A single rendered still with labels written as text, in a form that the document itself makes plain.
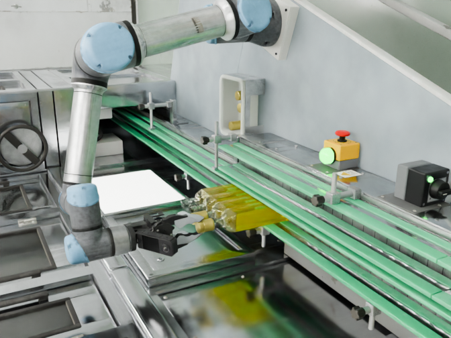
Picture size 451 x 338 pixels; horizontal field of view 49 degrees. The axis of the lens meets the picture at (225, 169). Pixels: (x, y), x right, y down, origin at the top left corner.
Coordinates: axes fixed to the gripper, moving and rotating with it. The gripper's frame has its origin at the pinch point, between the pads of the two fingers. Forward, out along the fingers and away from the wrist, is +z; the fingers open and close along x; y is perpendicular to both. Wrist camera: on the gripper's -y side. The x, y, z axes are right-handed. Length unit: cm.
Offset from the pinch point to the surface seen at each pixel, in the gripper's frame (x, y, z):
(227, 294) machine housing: 15.9, -11.2, 2.7
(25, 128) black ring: -6, 111, -30
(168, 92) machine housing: -15, 115, 38
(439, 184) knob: -22, -46, 35
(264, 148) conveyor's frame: -15.0, 13.6, 28.5
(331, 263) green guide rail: 2.8, -28.7, 22.3
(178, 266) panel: 11.9, 2.0, -5.9
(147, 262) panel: 12.6, 9.3, -12.3
